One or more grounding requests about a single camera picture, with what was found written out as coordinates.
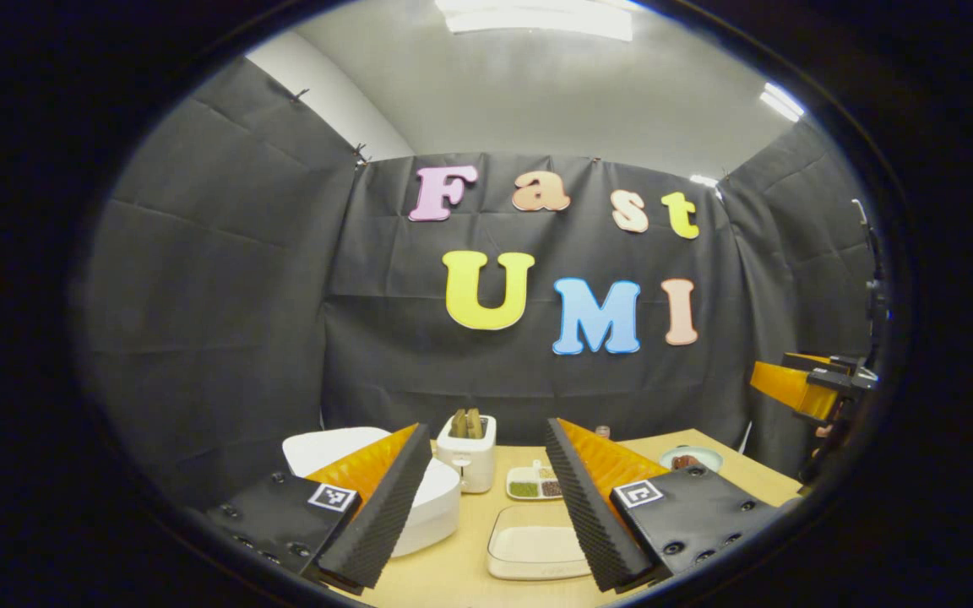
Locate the black backdrop cloth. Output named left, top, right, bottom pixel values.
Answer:
left=73, top=55, right=884, bottom=508

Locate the large ceiling light panel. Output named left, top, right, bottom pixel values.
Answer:
left=436, top=0, right=635, bottom=43

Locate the white rice cooker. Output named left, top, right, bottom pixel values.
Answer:
left=282, top=426, right=462, bottom=558

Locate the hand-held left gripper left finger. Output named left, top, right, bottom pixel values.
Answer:
left=204, top=422, right=434, bottom=594

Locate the pale green plate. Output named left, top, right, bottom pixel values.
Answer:
left=660, top=445, right=724, bottom=474

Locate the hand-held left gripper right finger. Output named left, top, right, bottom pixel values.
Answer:
left=546, top=416, right=791, bottom=592

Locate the white rice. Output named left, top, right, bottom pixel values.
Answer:
left=495, top=540, right=589, bottom=577

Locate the white toaster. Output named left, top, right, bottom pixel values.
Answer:
left=436, top=414, right=497, bottom=495

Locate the white divided bean dish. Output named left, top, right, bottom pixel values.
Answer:
left=506, top=460, right=563, bottom=501

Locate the clear glass container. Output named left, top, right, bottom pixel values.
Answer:
left=486, top=504, right=593, bottom=581

